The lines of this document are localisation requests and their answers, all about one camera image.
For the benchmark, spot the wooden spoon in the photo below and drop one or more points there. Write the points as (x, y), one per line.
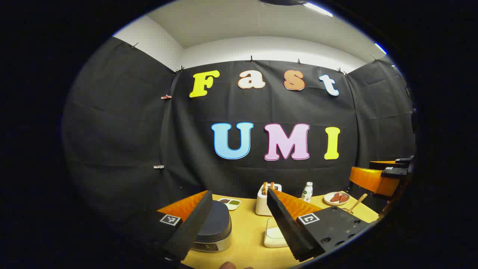
(357, 203)

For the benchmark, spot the red meat slice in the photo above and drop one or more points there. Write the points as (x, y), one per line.
(344, 198)
(335, 197)

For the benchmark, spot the white toaster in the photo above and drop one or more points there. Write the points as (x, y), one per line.
(261, 205)

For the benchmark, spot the ceiling light strip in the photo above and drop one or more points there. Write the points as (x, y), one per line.
(380, 48)
(317, 9)

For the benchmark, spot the dark grey rice cooker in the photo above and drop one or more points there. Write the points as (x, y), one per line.
(218, 228)

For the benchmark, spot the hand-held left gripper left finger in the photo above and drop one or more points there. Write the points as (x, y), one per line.
(194, 228)

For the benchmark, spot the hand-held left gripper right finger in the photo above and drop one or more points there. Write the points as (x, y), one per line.
(283, 228)

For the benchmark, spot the small white divided dish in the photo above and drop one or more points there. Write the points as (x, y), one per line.
(229, 202)

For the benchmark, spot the clear glass tray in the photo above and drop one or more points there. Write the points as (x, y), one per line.
(275, 222)

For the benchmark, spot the black backdrop cloth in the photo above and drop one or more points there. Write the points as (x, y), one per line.
(149, 130)

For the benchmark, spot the white plastic drink bottle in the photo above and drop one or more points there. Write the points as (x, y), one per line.
(307, 193)

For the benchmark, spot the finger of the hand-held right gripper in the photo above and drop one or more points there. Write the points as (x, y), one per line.
(384, 164)
(369, 181)

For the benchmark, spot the round white plate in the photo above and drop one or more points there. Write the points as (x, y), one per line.
(327, 200)

